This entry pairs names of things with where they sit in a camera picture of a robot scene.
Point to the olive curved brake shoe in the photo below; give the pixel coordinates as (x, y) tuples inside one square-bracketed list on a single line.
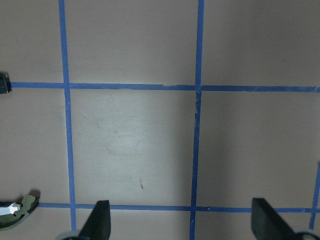
[(13, 213)]

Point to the small black flat plate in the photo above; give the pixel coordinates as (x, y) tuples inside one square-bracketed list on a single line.
[(5, 84)]

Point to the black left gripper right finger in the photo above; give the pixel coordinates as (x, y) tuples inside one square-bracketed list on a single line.
[(267, 224)]

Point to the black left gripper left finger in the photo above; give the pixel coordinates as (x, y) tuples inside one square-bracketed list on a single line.
[(98, 224)]

